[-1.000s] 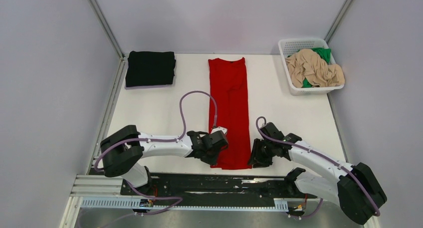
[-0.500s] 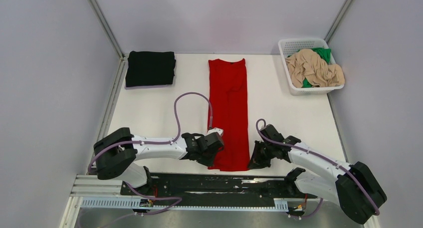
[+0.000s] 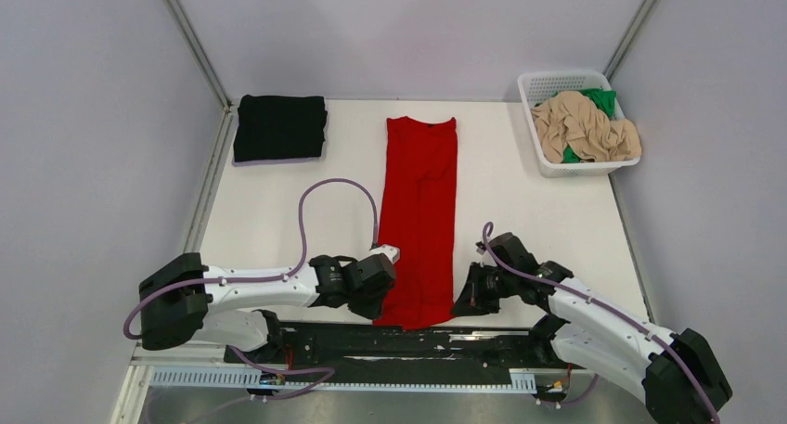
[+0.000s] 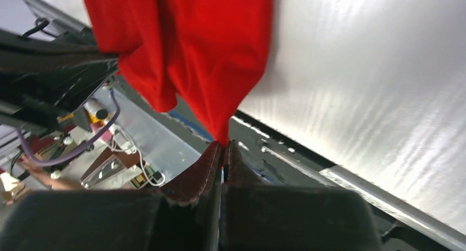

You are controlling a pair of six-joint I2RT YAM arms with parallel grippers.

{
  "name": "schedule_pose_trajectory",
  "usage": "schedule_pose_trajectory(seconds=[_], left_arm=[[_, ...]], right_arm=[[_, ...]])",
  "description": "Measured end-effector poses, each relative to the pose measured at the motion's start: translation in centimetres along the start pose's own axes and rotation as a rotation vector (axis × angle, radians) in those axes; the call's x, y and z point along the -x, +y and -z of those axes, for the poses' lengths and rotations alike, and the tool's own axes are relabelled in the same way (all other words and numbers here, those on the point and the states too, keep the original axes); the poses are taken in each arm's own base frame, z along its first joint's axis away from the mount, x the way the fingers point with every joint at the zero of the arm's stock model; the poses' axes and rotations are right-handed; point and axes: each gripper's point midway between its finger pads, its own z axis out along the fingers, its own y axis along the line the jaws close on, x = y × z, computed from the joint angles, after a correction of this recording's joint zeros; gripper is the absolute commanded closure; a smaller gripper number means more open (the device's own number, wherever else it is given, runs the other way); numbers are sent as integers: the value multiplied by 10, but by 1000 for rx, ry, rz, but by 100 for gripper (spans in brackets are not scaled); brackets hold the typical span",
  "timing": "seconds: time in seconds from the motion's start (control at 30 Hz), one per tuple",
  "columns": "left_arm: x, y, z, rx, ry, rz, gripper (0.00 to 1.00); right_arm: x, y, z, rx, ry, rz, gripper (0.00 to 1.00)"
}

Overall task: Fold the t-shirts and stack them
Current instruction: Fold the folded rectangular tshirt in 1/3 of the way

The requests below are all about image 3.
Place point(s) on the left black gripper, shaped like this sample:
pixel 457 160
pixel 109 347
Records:
pixel 374 310

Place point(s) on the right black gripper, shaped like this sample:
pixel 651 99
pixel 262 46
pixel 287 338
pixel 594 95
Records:
pixel 471 301

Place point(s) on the red t-shirt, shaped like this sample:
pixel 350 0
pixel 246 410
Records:
pixel 418 217

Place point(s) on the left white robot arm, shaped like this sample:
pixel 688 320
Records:
pixel 188 300

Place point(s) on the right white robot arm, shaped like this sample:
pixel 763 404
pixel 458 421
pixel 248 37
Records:
pixel 675 375

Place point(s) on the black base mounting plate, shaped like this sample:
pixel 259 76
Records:
pixel 365 354

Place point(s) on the folded black t-shirt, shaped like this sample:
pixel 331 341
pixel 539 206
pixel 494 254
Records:
pixel 280 128

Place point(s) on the beige t-shirt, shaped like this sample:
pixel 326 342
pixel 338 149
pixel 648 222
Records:
pixel 570 117

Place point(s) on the green t-shirt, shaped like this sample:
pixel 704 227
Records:
pixel 603 101

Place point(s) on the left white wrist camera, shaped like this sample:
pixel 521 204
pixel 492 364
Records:
pixel 391 252

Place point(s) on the left aluminium frame post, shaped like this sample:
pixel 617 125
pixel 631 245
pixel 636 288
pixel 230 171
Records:
pixel 198 52

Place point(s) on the aluminium frame post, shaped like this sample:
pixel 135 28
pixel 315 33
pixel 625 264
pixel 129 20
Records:
pixel 198 52
pixel 629 37

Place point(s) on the right aluminium frame post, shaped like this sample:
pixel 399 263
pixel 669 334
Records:
pixel 629 37

